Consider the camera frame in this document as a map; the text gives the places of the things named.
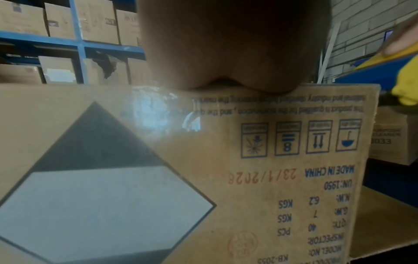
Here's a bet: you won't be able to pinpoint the white pole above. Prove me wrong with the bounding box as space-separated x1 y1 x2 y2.
316 20 341 84

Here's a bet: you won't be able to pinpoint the blue print cardboard box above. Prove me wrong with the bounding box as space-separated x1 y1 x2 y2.
369 104 418 166

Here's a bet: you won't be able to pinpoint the person's right hand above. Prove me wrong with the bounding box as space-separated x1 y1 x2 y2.
381 13 418 56

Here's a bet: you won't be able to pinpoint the yellow blue tape dispenser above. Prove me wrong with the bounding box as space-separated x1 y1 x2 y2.
336 43 418 107

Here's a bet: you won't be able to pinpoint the person's left hand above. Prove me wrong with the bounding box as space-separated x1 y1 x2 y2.
137 0 332 95

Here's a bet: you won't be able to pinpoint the rows of shelved storage boxes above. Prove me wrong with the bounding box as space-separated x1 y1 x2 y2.
0 0 154 86

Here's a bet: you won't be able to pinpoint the brown cardboard box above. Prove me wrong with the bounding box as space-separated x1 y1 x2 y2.
0 82 418 264

